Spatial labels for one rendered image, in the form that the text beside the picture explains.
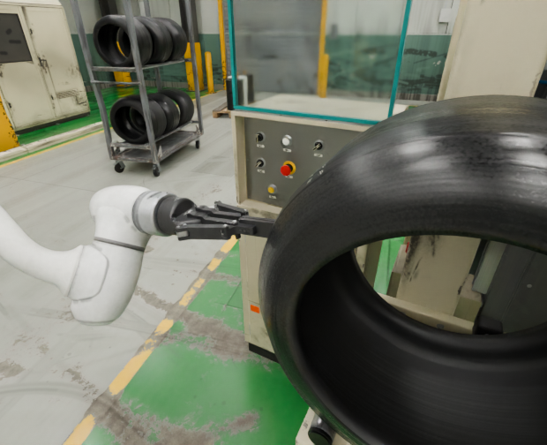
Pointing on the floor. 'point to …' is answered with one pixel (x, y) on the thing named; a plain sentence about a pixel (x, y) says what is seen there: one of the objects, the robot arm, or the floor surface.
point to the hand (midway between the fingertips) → (258, 227)
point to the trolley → (104, 31)
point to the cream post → (468, 41)
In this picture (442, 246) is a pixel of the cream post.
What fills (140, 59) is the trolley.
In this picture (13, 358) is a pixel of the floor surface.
